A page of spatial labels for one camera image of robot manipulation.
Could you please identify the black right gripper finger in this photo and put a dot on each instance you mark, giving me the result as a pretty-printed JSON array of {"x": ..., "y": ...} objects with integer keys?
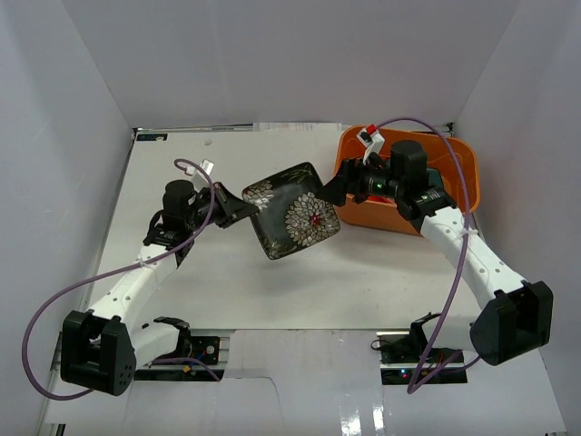
[
  {"x": 349, "y": 169},
  {"x": 336, "y": 190}
]

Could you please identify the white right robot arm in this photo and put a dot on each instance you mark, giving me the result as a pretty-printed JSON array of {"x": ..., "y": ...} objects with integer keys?
[{"x": 491, "y": 310}]

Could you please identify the aluminium rail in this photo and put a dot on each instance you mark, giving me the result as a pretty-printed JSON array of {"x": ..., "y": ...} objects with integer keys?
[{"x": 44, "y": 427}]

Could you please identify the dark floral square plate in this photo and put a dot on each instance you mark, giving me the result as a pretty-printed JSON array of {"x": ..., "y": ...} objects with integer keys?
[{"x": 291, "y": 218}]

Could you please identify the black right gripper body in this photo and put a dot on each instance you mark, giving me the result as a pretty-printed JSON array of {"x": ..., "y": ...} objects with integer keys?
[{"x": 371, "y": 182}]

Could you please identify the teal square plate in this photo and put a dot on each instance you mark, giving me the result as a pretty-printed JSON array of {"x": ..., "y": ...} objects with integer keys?
[{"x": 435, "y": 178}]

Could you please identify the orange plastic bin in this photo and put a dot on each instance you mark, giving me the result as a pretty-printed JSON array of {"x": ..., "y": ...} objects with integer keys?
[{"x": 457, "y": 163}]

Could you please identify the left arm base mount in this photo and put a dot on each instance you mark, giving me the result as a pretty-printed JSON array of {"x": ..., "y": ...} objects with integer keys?
[{"x": 169, "y": 350}]

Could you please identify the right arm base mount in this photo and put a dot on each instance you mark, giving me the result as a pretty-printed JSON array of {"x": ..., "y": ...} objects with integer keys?
[{"x": 400, "y": 352}]

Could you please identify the orange round plate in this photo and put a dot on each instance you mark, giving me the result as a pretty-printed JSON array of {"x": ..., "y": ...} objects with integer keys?
[{"x": 378, "y": 199}]

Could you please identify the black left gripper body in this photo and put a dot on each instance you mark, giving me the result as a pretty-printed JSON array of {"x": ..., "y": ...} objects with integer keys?
[{"x": 222, "y": 205}]

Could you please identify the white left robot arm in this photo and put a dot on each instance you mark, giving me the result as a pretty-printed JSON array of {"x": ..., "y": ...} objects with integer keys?
[{"x": 104, "y": 346}]

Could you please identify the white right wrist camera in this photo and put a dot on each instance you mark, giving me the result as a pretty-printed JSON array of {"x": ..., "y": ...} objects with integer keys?
[{"x": 371, "y": 138}]

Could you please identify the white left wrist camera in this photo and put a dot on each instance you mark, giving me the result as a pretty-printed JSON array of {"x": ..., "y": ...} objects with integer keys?
[{"x": 205, "y": 167}]

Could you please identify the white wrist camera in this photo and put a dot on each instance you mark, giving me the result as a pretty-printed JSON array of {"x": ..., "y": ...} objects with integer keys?
[
  {"x": 371, "y": 138},
  {"x": 205, "y": 167}
]

